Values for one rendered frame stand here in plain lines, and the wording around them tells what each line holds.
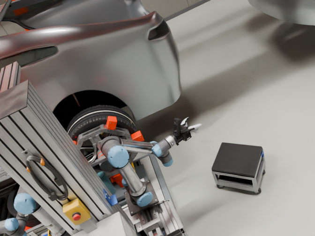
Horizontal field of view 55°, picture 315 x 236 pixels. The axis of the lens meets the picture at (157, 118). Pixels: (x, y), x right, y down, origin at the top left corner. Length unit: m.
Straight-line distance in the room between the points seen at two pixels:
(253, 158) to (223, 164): 0.27
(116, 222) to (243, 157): 1.55
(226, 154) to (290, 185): 0.64
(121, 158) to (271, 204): 1.68
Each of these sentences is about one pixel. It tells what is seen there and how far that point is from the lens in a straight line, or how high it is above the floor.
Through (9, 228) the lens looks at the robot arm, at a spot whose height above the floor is 1.23.
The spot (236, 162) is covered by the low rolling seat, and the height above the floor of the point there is 0.34.
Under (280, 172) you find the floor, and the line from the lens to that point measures 3.20.
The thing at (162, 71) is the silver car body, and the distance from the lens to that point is 2.84.
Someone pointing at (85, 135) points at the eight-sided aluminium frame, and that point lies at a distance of 2.57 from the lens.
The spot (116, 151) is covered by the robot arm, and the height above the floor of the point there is 1.46.
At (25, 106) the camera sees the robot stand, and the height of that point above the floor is 2.03.
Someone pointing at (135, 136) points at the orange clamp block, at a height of 0.89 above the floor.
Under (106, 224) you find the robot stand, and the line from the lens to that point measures 1.74.
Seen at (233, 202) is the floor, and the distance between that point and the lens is 3.05.
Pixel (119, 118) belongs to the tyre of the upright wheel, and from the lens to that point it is 2.62.
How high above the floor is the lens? 2.55
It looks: 37 degrees down
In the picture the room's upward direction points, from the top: 24 degrees counter-clockwise
